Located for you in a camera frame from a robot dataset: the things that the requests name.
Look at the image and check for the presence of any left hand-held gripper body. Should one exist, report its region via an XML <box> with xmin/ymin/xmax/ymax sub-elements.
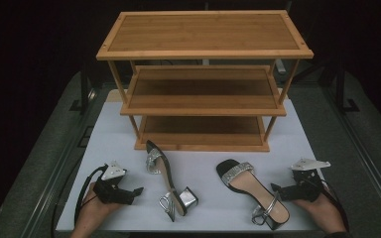
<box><xmin>93</xmin><ymin>160</ymin><xmax>137</xmax><ymax>206</ymax></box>

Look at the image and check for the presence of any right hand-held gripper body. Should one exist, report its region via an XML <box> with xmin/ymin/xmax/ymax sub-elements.
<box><xmin>290</xmin><ymin>158</ymin><xmax>332</xmax><ymax>203</ymax></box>

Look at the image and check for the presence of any black silver heeled sandal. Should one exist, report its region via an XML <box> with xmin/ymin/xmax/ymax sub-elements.
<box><xmin>215</xmin><ymin>159</ymin><xmax>292</xmax><ymax>231</ymax></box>
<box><xmin>145</xmin><ymin>139</ymin><xmax>199</xmax><ymax>223</ymax></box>

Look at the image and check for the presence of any wooden three-tier shoe rack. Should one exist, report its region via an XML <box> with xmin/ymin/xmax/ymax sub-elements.
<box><xmin>95</xmin><ymin>9</ymin><xmax>315</xmax><ymax>153</ymax></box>

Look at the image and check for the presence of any person's left hand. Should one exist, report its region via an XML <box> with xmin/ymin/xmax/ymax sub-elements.
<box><xmin>77</xmin><ymin>181</ymin><xmax>124</xmax><ymax>230</ymax></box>

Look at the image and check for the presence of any person's right hand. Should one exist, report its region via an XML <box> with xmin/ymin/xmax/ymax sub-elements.
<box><xmin>290</xmin><ymin>184</ymin><xmax>339</xmax><ymax>229</ymax></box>

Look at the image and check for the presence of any black metal stand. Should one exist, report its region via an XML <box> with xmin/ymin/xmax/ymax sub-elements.
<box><xmin>334</xmin><ymin>60</ymin><xmax>361</xmax><ymax>114</ymax></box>
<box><xmin>68</xmin><ymin>60</ymin><xmax>97</xmax><ymax>114</ymax></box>

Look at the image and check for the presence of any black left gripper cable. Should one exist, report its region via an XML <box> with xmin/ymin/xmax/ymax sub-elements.
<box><xmin>73</xmin><ymin>164</ymin><xmax>109</xmax><ymax>227</ymax></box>

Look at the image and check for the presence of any metal table edge rail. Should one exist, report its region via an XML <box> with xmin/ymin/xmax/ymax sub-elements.
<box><xmin>321</xmin><ymin>83</ymin><xmax>381</xmax><ymax>229</ymax></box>
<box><xmin>19</xmin><ymin>88</ymin><xmax>108</xmax><ymax>238</ymax></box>

